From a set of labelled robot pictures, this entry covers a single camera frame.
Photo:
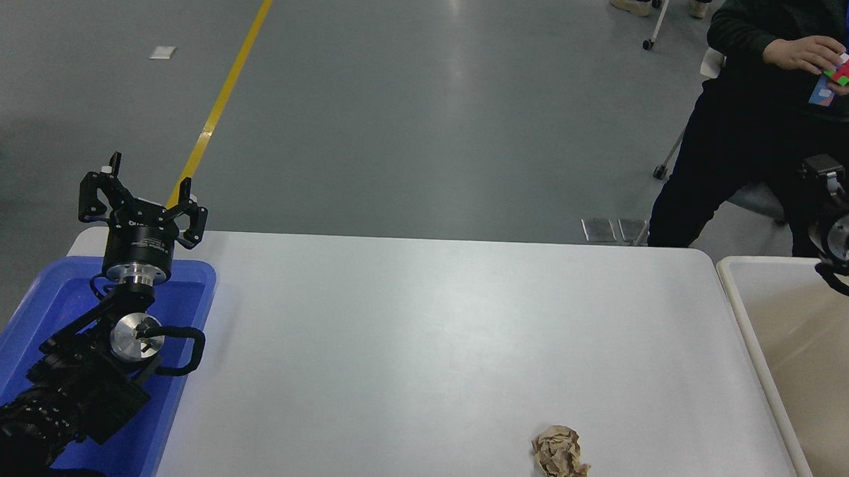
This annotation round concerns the square metal floor plate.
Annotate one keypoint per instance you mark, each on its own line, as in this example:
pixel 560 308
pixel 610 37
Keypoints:
pixel 631 230
pixel 598 230

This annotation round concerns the white-framed chair with casters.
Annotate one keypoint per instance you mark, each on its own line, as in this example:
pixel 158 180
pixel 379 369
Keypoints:
pixel 756 203

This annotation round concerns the multicoloured puzzle cube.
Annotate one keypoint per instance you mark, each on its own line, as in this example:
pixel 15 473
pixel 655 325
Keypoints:
pixel 844 70

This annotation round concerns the crumpled tan paper ball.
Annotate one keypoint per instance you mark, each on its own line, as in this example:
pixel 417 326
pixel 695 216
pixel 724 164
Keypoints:
pixel 560 456

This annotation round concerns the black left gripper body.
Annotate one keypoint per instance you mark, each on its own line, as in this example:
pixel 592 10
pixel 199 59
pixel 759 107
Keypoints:
pixel 139 249

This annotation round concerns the yellow floor line tape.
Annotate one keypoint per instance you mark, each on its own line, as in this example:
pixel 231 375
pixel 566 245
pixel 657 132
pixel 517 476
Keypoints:
pixel 220 100

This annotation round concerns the person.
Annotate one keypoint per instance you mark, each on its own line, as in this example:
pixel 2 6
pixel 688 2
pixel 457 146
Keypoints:
pixel 744 138

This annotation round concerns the white rolling chair leg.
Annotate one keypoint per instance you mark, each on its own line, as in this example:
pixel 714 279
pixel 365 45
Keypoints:
pixel 660 19

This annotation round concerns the large pale bin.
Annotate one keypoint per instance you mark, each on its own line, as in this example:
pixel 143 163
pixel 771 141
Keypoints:
pixel 820 370

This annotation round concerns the person's right hand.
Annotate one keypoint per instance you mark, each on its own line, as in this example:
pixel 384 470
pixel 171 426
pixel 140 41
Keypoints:
pixel 798 53

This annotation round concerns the blue plastic tray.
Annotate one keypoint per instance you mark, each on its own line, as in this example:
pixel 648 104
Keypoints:
pixel 56 301

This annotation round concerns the person's right forearm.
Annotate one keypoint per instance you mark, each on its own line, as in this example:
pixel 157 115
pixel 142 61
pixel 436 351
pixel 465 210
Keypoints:
pixel 734 33

